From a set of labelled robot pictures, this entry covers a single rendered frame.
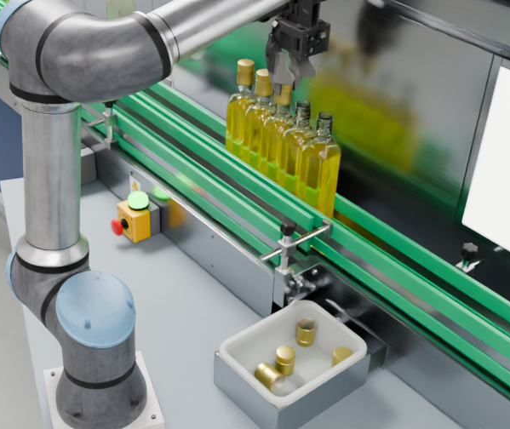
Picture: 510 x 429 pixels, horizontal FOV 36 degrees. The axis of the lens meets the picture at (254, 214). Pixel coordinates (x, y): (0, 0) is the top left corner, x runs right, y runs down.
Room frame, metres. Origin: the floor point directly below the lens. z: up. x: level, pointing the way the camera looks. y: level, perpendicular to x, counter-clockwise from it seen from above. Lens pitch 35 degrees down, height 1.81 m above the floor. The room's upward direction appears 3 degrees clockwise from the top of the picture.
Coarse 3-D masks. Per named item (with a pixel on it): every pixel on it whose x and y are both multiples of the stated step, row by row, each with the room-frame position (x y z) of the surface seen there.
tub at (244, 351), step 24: (288, 312) 1.08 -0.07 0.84; (312, 312) 1.09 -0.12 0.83; (240, 336) 1.00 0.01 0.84; (264, 336) 1.04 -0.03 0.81; (288, 336) 1.07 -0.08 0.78; (336, 336) 1.04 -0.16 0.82; (240, 360) 1.00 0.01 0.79; (264, 360) 1.02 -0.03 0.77; (312, 360) 1.03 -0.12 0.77; (288, 384) 0.96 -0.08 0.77; (312, 384) 0.90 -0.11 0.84
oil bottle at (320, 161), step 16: (320, 144) 1.26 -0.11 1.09; (336, 144) 1.28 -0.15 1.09; (304, 160) 1.27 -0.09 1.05; (320, 160) 1.25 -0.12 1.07; (336, 160) 1.27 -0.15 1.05; (304, 176) 1.27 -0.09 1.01; (320, 176) 1.25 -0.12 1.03; (336, 176) 1.28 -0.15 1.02; (304, 192) 1.27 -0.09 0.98; (320, 192) 1.25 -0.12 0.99; (320, 208) 1.25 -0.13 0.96
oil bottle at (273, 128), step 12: (276, 120) 1.35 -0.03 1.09; (288, 120) 1.35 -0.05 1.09; (264, 132) 1.36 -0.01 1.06; (276, 132) 1.34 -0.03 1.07; (264, 144) 1.36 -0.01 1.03; (276, 144) 1.33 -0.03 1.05; (264, 156) 1.36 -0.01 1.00; (276, 156) 1.33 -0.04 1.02; (264, 168) 1.36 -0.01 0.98; (276, 168) 1.33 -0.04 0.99; (276, 180) 1.33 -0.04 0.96
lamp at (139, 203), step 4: (132, 192) 1.42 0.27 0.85; (136, 192) 1.42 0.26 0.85; (140, 192) 1.42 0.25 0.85; (132, 196) 1.41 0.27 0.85; (136, 196) 1.41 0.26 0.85; (140, 196) 1.41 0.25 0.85; (144, 196) 1.41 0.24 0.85; (132, 200) 1.40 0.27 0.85; (136, 200) 1.40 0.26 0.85; (140, 200) 1.40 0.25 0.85; (144, 200) 1.40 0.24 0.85; (128, 204) 1.41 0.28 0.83; (132, 204) 1.39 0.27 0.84; (136, 204) 1.39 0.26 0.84; (140, 204) 1.39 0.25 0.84; (144, 204) 1.40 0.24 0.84; (148, 204) 1.41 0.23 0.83; (132, 208) 1.39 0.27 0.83; (136, 208) 1.39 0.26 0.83; (140, 208) 1.39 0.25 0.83; (144, 208) 1.40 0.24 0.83
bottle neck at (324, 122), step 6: (318, 114) 1.28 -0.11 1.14; (324, 114) 1.29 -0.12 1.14; (330, 114) 1.29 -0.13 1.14; (318, 120) 1.27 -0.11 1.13; (324, 120) 1.27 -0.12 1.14; (330, 120) 1.27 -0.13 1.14; (318, 126) 1.27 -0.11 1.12; (324, 126) 1.27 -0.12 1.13; (330, 126) 1.27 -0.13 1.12; (318, 132) 1.27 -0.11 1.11; (324, 132) 1.27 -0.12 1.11; (330, 132) 1.27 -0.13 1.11; (318, 138) 1.27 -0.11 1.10; (324, 138) 1.27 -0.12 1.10; (330, 138) 1.28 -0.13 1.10
